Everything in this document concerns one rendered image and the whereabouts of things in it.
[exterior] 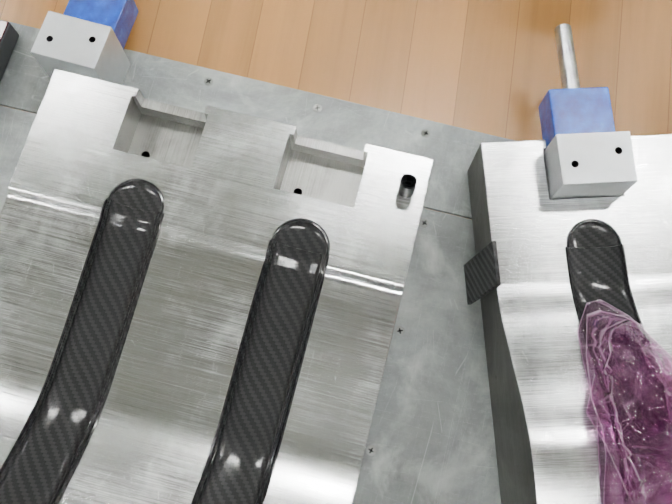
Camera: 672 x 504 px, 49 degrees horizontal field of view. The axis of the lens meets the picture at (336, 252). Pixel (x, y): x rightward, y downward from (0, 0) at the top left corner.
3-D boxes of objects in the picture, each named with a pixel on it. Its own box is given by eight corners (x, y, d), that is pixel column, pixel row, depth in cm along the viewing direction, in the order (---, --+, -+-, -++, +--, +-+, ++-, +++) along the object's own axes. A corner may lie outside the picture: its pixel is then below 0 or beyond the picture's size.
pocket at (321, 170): (294, 147, 52) (291, 124, 48) (368, 164, 52) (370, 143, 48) (277, 206, 51) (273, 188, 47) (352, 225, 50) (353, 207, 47)
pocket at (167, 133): (148, 111, 53) (134, 87, 49) (219, 129, 52) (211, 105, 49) (127, 169, 51) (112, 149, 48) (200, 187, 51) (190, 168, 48)
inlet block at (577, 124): (519, 48, 57) (538, 7, 52) (584, 45, 57) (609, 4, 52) (540, 210, 53) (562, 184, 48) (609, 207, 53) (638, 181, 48)
